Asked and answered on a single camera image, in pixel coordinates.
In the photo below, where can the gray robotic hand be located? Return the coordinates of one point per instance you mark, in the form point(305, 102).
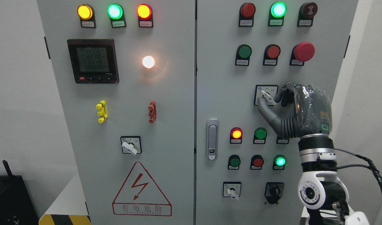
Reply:
point(311, 107)

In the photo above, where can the gray rotary switch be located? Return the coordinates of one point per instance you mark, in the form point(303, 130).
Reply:
point(267, 92)
point(232, 190)

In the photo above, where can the green indicator light middle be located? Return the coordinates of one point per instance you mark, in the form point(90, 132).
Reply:
point(260, 135)

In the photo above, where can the green indicator light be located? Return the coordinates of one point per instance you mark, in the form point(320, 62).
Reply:
point(116, 15)
point(260, 135)
point(277, 14)

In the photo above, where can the lit green push button lower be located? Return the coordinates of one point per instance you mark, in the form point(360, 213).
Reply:
point(279, 162)

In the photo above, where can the red emergency stop button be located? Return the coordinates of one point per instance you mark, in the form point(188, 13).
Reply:
point(301, 53)

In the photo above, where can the red push button upper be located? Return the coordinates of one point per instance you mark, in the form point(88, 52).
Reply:
point(271, 54)

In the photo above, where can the red push button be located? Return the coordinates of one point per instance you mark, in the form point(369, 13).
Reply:
point(257, 162)
point(271, 54)

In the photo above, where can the red push button lower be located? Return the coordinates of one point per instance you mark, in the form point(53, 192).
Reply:
point(257, 162)

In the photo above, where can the lit red indicator light middle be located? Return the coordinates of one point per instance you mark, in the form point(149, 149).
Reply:
point(236, 135)

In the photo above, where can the green push button upper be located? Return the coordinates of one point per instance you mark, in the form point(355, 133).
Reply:
point(243, 54)

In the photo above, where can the dark red buzzer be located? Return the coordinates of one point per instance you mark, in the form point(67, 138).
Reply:
point(307, 13)

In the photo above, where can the green indicator light top right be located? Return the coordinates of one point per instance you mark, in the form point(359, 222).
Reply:
point(277, 14)

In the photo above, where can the red indicator light top right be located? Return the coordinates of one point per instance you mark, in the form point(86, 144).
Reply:
point(247, 15)

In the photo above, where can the gray electrical control cabinet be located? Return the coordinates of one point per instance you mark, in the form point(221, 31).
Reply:
point(195, 78)

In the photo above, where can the red terminal clip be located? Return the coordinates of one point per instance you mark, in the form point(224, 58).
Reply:
point(152, 112)

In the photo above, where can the white glowing lamp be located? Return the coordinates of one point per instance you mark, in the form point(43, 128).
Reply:
point(148, 62)

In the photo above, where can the red electrical danger sign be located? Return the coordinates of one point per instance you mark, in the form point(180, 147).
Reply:
point(140, 195)

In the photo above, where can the red-yellow indicator light top left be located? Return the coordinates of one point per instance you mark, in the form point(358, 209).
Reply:
point(145, 16)

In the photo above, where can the yellow terminal clip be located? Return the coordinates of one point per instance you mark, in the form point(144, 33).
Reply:
point(102, 111)

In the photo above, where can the green indicator light top left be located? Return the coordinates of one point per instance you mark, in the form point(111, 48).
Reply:
point(116, 15)

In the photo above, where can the black digital power meter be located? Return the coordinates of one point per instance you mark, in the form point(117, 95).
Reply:
point(93, 61)

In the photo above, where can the yellow indicator light top left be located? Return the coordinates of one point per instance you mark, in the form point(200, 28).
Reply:
point(87, 16)

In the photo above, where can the black box with antenna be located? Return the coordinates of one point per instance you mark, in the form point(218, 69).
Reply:
point(16, 207)

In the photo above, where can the black selector knob switch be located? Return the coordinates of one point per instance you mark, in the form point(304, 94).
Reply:
point(273, 192)

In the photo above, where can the silver door latch handle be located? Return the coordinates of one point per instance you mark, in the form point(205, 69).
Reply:
point(211, 138)

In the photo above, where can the gray rotary switch left door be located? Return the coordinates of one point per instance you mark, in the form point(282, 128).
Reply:
point(131, 145)

